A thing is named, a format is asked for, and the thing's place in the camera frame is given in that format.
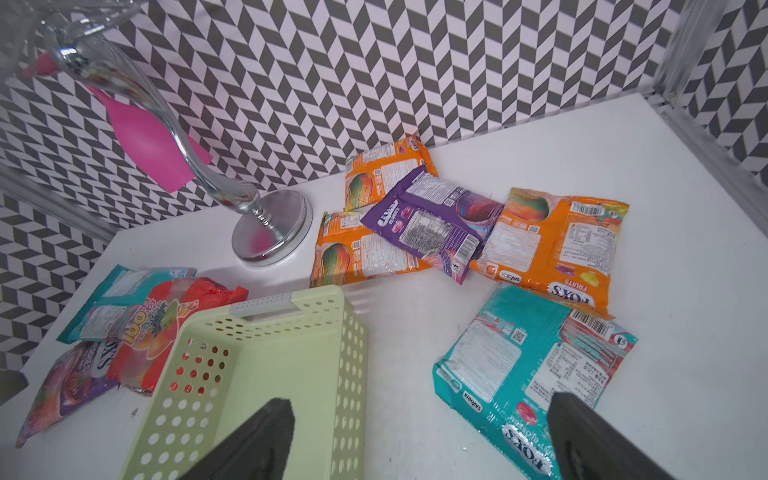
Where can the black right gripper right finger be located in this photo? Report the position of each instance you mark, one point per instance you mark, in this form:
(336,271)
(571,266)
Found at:
(588,448)

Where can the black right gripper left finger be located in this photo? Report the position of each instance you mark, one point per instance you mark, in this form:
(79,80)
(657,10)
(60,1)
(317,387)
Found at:
(258,449)

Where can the light green plastic basket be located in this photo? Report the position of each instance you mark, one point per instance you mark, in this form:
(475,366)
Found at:
(307,347)

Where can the teal Fox's candy bag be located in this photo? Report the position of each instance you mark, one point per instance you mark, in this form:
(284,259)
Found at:
(517,352)

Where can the pink purple Fox's candy bag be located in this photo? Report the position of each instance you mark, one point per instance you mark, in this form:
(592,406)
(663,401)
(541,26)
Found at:
(78,377)

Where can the orange Fox's candy bag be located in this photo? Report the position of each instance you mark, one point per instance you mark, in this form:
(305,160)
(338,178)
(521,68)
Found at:
(560,246)

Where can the red 100 candy bag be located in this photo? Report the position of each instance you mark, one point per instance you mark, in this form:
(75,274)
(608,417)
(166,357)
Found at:
(153,328)

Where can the teal candy bag left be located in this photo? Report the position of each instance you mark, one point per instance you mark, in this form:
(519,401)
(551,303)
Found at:
(108,309)

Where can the orange candy bag under purple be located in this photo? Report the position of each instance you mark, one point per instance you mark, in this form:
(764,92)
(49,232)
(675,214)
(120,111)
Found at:
(348,252)

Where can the chrome glass holder stand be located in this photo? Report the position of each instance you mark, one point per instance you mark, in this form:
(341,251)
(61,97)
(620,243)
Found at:
(270,227)

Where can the pink plastic wine glass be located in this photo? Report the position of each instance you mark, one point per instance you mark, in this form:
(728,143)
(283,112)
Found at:
(144,138)

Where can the clear wine glass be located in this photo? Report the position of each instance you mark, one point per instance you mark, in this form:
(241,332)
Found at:
(20,21)

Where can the orange candy bag at wall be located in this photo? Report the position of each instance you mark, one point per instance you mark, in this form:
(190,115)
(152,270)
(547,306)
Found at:
(370,175)

